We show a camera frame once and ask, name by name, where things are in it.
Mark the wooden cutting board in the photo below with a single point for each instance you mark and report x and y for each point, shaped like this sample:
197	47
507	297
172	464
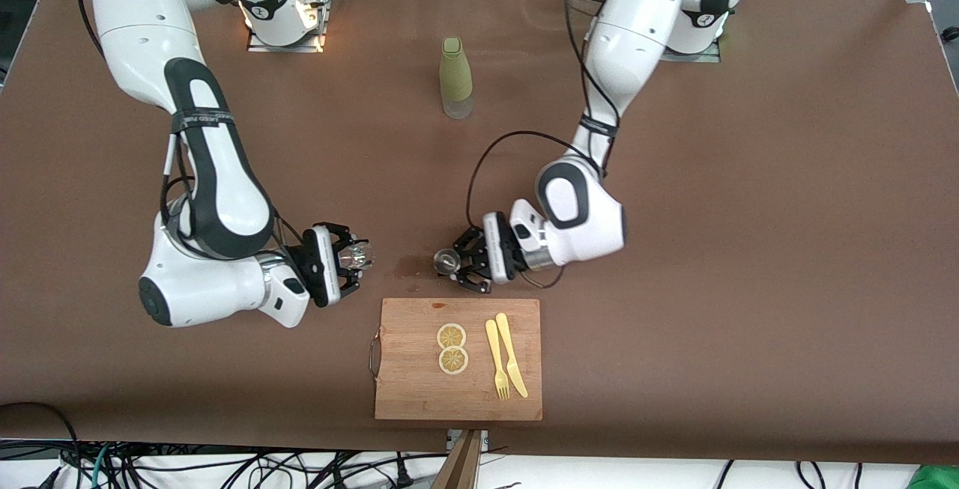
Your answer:
412	384

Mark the steel double jigger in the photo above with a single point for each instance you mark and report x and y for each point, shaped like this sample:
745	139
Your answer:
447	260

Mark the brown liquid spill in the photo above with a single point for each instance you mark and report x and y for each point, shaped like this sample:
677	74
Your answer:
408	266

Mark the wooden stand post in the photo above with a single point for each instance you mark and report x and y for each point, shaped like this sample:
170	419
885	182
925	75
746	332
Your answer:
461	466

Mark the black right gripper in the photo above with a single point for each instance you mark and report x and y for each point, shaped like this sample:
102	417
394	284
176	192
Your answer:
339	258

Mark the yellow plastic knife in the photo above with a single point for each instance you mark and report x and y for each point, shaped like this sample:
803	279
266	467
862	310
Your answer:
509	354

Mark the yellow plastic fork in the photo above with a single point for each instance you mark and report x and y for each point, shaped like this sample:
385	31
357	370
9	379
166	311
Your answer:
494	347

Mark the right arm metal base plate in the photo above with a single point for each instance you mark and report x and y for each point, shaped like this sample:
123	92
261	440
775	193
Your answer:
258	46

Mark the green sleeved glass bottle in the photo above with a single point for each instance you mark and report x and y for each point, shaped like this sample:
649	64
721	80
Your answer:
455	73

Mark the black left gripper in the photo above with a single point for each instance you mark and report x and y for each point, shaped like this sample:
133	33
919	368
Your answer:
475	257

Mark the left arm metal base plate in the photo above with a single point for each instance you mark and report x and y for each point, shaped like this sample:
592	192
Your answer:
708	57

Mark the small clear glass cup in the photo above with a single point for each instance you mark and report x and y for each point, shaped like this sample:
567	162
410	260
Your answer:
358	255

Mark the green plastic object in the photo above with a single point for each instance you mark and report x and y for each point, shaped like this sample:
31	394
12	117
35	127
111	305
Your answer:
936	478

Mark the brown table cloth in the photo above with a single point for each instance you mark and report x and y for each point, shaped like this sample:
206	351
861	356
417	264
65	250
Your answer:
674	362

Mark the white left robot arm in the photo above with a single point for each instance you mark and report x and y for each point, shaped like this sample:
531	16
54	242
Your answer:
637	25

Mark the lemon slice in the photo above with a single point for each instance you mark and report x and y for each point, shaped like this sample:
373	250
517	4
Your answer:
453	360
451	336

